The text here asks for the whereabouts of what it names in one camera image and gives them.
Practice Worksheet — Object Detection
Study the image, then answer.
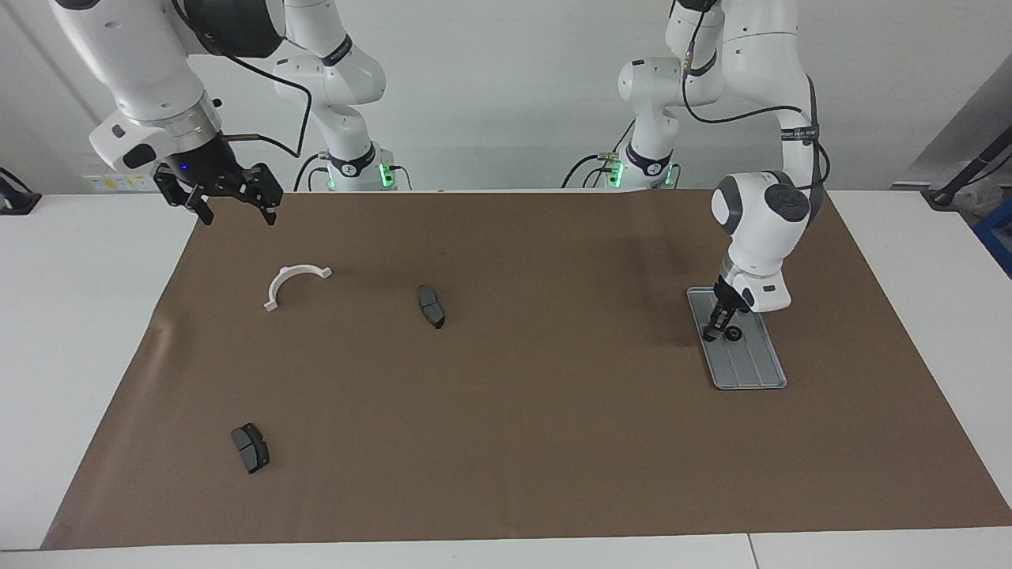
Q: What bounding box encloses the grey leaning panel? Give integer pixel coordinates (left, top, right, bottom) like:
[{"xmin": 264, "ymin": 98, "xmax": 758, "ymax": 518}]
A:
[{"xmin": 901, "ymin": 55, "xmax": 1012, "ymax": 190}]

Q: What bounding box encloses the white half ring clamp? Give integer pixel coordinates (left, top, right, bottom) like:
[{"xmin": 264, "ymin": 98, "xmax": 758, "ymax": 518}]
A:
[{"xmin": 263, "ymin": 264, "xmax": 334, "ymax": 312}]

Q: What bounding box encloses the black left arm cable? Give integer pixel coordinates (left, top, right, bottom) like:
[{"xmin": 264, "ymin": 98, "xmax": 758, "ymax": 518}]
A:
[{"xmin": 676, "ymin": 0, "xmax": 831, "ymax": 214}]

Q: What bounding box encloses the black desk mount base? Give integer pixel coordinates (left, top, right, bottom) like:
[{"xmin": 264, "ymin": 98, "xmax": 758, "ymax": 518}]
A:
[{"xmin": 0, "ymin": 168, "xmax": 42, "ymax": 216}]

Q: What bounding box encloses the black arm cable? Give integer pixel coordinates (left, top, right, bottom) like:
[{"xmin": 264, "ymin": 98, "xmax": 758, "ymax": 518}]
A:
[
  {"xmin": 676, "ymin": 0, "xmax": 831, "ymax": 214},
  {"xmin": 170, "ymin": 0, "xmax": 314, "ymax": 159}
]

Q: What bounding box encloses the short grey brake pad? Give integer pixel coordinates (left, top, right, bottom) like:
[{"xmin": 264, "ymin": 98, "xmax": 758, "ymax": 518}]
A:
[{"xmin": 231, "ymin": 423, "xmax": 271, "ymax": 475}]

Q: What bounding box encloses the blue storage crate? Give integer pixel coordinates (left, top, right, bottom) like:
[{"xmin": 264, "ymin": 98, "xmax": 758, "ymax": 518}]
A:
[{"xmin": 972, "ymin": 198, "xmax": 1012, "ymax": 279}]

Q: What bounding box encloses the long curved grey brake pad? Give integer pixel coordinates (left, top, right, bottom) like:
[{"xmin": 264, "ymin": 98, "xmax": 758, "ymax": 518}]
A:
[{"xmin": 417, "ymin": 284, "xmax": 447, "ymax": 330}]

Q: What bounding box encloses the white wall outlet box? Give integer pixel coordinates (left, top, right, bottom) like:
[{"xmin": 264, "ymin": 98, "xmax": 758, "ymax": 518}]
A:
[{"xmin": 83, "ymin": 170, "xmax": 159, "ymax": 193}]

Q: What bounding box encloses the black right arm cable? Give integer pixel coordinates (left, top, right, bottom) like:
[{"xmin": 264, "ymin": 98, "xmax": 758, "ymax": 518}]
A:
[{"xmin": 170, "ymin": 0, "xmax": 314, "ymax": 159}]

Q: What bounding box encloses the black base power cable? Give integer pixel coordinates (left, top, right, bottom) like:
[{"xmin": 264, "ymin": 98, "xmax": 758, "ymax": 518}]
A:
[
  {"xmin": 561, "ymin": 119, "xmax": 637, "ymax": 189},
  {"xmin": 294, "ymin": 152, "xmax": 333, "ymax": 192}
]

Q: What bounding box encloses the black tripod stand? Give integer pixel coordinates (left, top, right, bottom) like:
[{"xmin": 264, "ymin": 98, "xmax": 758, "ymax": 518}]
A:
[{"xmin": 921, "ymin": 125, "xmax": 1012, "ymax": 210}]

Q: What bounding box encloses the brown paper table mat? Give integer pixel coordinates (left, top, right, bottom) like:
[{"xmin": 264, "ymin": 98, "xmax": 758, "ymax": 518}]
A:
[{"xmin": 41, "ymin": 188, "xmax": 1012, "ymax": 550}]

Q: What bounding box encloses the silver ribbed metal tray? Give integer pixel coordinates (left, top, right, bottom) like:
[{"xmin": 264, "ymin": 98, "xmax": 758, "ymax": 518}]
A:
[{"xmin": 686, "ymin": 286, "xmax": 788, "ymax": 391}]

